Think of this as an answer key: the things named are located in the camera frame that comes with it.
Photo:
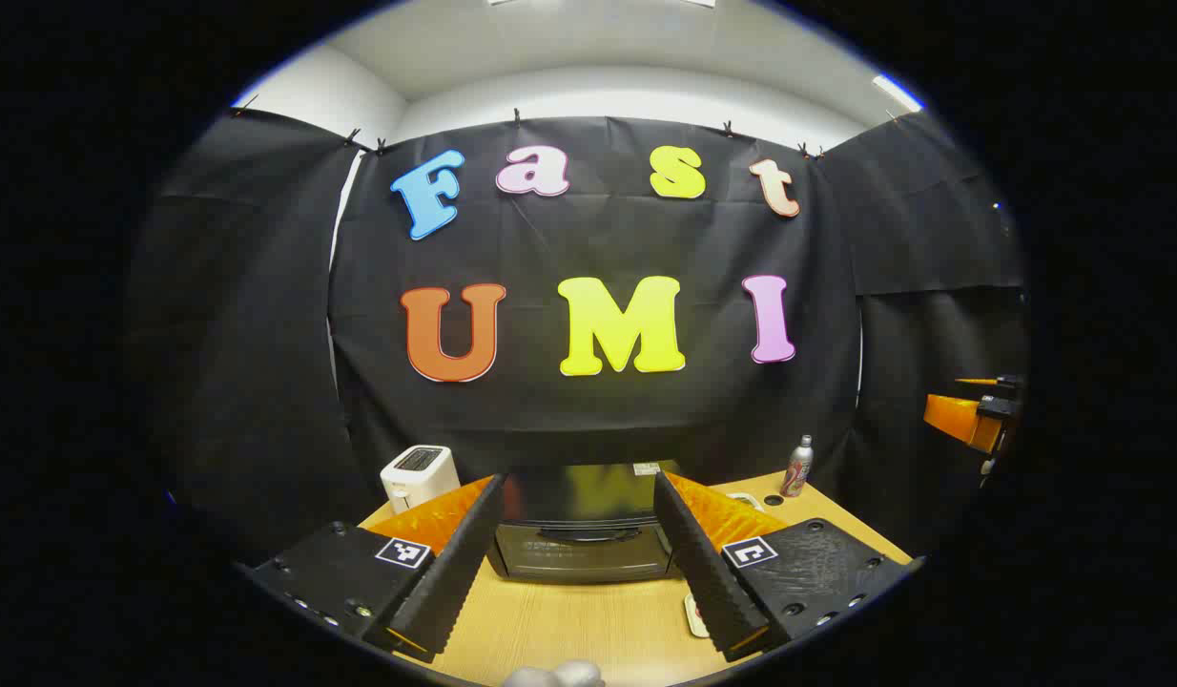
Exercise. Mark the black electric oven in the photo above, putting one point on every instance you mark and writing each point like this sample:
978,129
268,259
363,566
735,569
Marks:
579,558

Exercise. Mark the silver pink drink bottle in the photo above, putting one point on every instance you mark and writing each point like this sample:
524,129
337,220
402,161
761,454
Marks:
796,469

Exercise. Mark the white toaster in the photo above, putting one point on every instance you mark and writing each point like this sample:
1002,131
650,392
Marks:
412,477

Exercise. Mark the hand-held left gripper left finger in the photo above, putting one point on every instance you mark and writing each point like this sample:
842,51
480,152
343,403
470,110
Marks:
460,563

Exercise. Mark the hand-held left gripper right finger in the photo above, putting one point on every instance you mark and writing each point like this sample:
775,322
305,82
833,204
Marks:
703,563

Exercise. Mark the white rectangular plate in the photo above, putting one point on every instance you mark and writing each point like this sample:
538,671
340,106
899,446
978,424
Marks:
693,615

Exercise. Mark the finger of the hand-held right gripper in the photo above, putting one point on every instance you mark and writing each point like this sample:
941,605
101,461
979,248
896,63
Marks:
978,382
956,418

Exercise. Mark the ceiling light panel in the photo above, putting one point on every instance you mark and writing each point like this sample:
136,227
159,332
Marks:
897,93

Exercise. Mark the white divided dish with grains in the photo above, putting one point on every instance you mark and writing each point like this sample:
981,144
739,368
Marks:
744,500

